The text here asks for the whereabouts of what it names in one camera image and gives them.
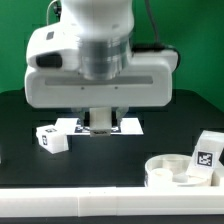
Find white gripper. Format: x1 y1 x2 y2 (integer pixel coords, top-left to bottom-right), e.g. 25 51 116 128
25 51 179 127

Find white round stool seat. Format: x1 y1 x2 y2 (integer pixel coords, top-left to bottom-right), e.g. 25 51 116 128
144 154 211 187

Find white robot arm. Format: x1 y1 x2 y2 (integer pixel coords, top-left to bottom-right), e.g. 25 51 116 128
24 0 179 129

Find white marker sheet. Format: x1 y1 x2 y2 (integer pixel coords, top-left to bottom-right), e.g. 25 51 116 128
55 118 144 135

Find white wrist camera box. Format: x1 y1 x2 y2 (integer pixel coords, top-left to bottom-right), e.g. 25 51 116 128
26 22 81 71

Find black cables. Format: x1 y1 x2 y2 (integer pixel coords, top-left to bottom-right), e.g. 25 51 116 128
131 0 181 68

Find white L-shaped wall fixture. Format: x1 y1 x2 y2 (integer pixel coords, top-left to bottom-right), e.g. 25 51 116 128
0 166 224 218

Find white cable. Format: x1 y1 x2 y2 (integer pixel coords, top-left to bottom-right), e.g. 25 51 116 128
46 0 63 26

